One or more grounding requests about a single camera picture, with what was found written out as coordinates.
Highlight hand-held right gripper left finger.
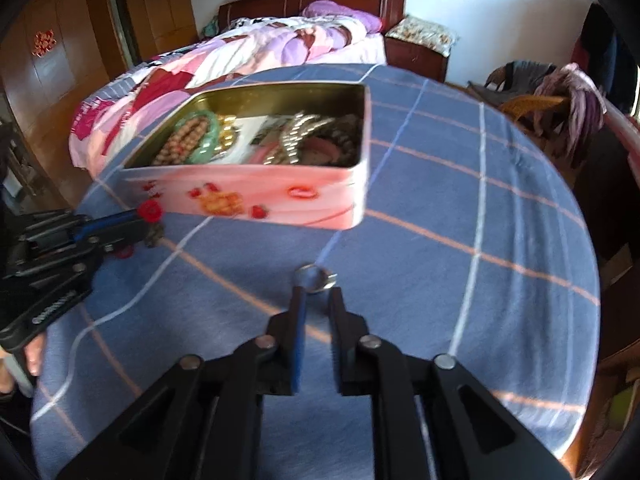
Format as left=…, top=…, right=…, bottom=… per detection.
left=55, top=285, right=308, bottom=480

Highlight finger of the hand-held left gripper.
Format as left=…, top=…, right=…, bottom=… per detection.
left=0, top=232, right=148, bottom=293
left=10, top=210, right=151, bottom=266

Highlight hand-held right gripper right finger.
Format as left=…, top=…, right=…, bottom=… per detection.
left=327, top=286, right=573, bottom=480

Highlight red bead bracelet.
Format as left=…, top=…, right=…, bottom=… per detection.
left=112, top=199, right=168, bottom=260

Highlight silver ring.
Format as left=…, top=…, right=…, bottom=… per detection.
left=294, top=264, right=340, bottom=295

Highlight tan wooden bead bracelet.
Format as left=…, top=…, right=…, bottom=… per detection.
left=150, top=112, right=211, bottom=167

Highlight green bangle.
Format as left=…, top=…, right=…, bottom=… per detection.
left=187, top=110, right=236, bottom=163

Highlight pink tin box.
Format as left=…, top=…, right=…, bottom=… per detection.
left=119, top=81, right=373, bottom=231

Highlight amber bead bracelet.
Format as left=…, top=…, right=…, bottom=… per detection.
left=215, top=114, right=243, bottom=153

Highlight dark brown bead bracelet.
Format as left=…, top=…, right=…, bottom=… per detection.
left=312, top=114, right=365, bottom=167

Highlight silver wristwatch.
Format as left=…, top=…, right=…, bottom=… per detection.
left=260, top=112, right=336, bottom=166

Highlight person's left hand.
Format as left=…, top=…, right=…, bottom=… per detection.
left=0, top=332, right=48, bottom=401

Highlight blue plaid tablecloth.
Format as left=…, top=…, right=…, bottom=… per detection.
left=30, top=63, right=601, bottom=480

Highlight wooden wardrobe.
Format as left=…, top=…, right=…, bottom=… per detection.
left=0, top=0, right=198, bottom=201

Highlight pink bangle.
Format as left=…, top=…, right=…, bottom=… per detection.
left=250, top=137, right=351, bottom=166

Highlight newspaper lining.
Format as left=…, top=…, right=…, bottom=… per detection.
left=232, top=115, right=286, bottom=148

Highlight patchwork quilt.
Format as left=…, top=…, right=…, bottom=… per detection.
left=70, top=16, right=368, bottom=168

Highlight red wardrobe decoration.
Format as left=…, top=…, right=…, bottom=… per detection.
left=31, top=30, right=57, bottom=56

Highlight wooden nightstand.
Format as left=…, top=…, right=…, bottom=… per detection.
left=384, top=35, right=449, bottom=83

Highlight bed with pink sheet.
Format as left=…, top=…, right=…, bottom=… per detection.
left=67, top=15, right=388, bottom=181

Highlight wicker chair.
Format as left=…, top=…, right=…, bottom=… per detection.
left=467, top=62, right=608, bottom=161

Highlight floral cushion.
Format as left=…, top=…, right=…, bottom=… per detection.
left=390, top=15, right=460, bottom=53

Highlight grey garment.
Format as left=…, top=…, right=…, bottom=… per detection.
left=482, top=60, right=558, bottom=96

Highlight purple pillow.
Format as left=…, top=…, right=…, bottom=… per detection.
left=301, top=0, right=383, bottom=33

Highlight purple pink garment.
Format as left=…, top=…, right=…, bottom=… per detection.
left=532, top=63, right=608, bottom=166

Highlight hanging dark coats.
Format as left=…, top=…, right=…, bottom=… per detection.
left=572, top=2, right=638, bottom=116

